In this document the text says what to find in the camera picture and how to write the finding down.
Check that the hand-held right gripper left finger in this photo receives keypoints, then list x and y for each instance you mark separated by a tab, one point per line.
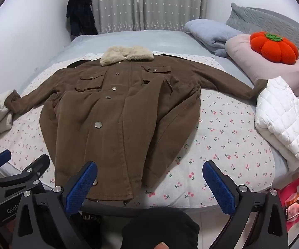
82	186

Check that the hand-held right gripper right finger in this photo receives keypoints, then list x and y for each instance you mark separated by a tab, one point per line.
216	184

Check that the brown coat with fleece collar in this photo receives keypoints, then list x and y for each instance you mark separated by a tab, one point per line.
113	124

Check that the dark hanging clothes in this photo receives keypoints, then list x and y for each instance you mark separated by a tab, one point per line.
79	13

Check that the cherry print bed sheet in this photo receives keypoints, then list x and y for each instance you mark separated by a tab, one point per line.
216	140

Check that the person's black clothing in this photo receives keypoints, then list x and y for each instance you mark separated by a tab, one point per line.
159	225

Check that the red printed bag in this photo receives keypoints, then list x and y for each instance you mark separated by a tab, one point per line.
291	186

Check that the white quilted jacket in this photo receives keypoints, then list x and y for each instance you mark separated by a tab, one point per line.
279	119

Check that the pink pillow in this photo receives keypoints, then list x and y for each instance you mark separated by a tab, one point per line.
242	54

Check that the orange pumpkin cushion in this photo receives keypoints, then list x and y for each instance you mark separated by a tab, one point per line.
273	49

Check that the grey folded blanket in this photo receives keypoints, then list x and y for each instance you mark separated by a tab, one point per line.
209	31

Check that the grey bed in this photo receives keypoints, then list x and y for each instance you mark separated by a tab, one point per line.
139	40

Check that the grey quilted headboard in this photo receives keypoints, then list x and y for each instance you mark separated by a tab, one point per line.
255	20

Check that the grey star print curtain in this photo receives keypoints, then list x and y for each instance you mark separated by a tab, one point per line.
139	5

